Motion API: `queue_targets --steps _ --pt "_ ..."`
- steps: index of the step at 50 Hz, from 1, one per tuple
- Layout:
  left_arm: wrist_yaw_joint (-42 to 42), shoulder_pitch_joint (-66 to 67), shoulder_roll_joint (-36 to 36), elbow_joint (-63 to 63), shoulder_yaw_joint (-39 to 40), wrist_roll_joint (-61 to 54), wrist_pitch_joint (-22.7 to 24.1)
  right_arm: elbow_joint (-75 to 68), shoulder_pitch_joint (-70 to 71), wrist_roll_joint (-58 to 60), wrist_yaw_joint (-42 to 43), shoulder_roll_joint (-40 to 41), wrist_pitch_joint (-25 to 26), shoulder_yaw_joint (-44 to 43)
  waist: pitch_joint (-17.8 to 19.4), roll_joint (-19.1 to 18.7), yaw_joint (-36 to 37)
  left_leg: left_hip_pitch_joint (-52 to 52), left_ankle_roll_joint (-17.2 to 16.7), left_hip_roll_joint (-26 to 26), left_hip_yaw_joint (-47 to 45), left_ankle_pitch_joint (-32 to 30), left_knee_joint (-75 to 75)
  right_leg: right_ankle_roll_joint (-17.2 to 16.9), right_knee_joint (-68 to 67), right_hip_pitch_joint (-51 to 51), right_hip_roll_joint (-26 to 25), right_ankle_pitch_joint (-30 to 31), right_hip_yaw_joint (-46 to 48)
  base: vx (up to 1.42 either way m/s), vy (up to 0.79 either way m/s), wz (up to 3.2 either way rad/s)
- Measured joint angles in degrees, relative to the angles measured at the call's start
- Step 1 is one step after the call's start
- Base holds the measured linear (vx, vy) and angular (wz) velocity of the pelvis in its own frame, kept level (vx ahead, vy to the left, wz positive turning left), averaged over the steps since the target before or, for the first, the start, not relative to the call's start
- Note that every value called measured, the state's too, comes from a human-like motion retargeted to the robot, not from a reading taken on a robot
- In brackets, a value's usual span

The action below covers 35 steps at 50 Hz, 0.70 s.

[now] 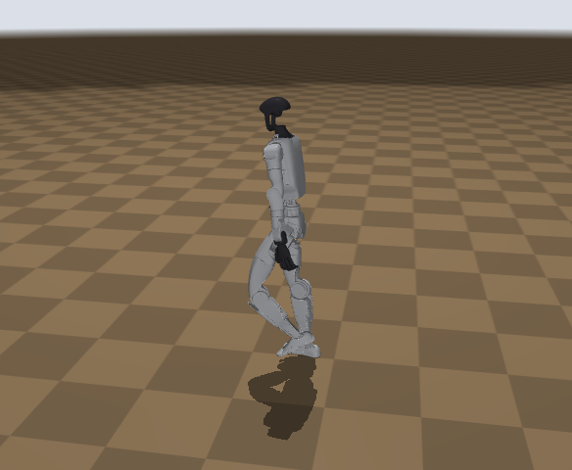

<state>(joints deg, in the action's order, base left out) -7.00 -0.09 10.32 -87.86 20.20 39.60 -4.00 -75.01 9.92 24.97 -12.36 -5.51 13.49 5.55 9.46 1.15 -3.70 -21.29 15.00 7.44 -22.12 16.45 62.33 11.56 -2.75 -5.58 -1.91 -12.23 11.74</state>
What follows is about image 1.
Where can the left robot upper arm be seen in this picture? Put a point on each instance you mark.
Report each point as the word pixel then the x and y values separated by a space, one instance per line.
pixel 273 155

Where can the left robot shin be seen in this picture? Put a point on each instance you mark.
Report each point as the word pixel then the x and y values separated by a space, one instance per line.
pixel 271 311

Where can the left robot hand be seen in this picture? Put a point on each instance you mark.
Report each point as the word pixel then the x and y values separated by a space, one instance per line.
pixel 282 254

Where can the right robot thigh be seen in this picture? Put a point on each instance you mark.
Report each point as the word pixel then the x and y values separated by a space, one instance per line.
pixel 300 287

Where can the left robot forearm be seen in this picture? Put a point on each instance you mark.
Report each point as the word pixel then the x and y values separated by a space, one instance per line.
pixel 277 213

